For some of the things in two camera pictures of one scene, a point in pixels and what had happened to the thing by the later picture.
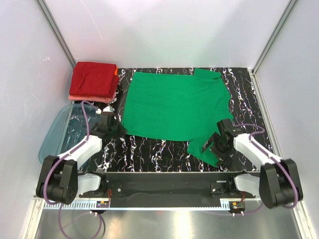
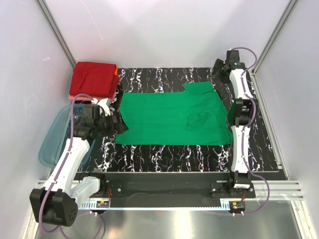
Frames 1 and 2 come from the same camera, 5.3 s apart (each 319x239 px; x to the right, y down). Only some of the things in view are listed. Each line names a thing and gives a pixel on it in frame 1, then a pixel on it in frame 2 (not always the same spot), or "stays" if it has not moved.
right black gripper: (224, 157) → (218, 64)
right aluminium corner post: (290, 6) stays
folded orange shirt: (116, 70) stays
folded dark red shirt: (93, 79) stays
